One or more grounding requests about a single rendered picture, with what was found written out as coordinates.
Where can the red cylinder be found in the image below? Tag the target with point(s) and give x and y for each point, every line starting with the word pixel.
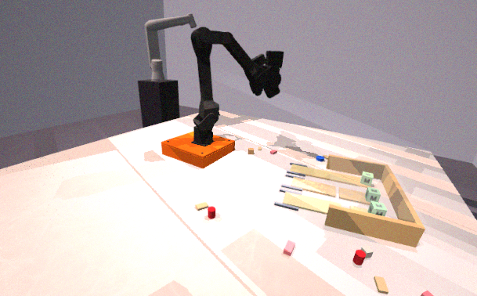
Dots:
pixel 211 212
pixel 359 257

